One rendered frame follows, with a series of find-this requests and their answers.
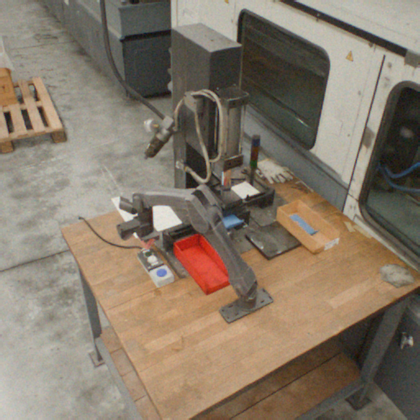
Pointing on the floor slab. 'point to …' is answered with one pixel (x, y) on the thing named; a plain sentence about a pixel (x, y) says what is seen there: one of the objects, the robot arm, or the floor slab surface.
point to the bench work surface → (332, 393)
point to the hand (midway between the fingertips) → (147, 247)
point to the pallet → (30, 116)
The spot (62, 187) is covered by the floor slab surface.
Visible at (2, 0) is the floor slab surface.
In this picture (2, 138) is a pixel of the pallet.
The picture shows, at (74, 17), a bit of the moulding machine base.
